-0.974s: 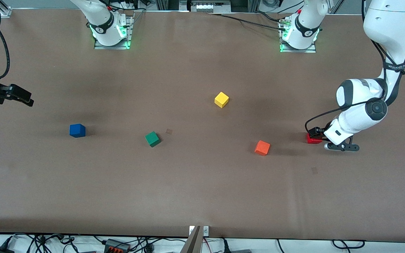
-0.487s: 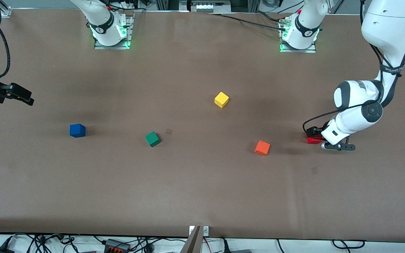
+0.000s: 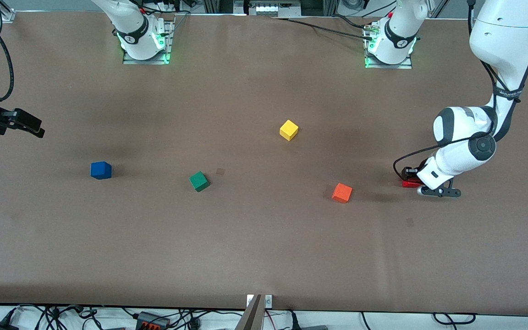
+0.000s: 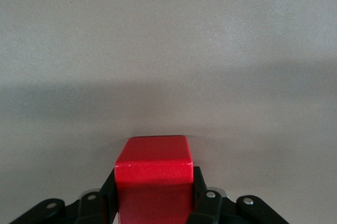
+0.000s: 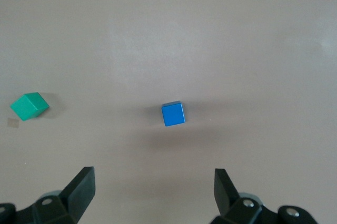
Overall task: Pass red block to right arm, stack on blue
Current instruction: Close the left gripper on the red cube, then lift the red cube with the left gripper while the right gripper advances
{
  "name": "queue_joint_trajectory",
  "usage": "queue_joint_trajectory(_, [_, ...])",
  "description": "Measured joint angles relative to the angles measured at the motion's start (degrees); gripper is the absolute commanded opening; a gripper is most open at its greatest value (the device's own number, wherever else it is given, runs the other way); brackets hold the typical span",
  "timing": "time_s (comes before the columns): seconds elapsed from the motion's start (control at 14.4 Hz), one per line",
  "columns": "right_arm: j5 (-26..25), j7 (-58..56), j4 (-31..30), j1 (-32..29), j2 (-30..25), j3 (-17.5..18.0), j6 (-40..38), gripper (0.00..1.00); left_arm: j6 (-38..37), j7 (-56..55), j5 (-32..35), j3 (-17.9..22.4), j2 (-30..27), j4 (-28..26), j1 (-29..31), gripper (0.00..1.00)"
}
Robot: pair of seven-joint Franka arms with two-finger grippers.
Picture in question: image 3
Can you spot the grey electronics box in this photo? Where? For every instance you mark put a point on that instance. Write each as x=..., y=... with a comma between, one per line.
x=273, y=8

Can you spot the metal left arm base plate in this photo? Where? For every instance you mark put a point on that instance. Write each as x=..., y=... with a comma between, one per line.
x=406, y=65

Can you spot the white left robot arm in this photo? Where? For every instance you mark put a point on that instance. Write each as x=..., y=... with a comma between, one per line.
x=502, y=41

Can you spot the orange cube block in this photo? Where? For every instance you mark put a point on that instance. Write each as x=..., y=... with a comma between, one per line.
x=342, y=193

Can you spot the black orange connector box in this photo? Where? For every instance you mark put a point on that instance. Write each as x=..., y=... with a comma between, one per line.
x=151, y=321

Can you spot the blue cube block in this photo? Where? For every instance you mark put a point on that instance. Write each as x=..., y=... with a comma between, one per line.
x=101, y=170

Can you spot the aluminium frame profile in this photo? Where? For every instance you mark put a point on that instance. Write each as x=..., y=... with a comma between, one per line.
x=5, y=5

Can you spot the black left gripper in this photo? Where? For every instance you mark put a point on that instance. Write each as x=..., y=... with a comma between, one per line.
x=412, y=173

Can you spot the metal table corner bracket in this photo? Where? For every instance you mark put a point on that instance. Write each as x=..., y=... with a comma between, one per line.
x=9, y=17

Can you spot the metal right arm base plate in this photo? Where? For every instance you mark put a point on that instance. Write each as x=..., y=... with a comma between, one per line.
x=147, y=62

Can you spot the white metal bracket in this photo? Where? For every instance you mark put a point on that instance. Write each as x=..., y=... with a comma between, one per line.
x=268, y=301

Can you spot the green cube block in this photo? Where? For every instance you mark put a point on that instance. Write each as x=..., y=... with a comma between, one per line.
x=199, y=181

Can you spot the yellow cube block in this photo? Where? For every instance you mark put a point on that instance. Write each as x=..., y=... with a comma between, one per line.
x=288, y=130

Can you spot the grey slanted post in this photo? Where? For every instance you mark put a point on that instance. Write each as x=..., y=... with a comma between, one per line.
x=251, y=316

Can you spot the black plug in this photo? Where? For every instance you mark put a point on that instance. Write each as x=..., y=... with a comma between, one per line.
x=294, y=323

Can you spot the red cube block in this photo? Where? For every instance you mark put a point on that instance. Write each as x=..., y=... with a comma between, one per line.
x=409, y=184

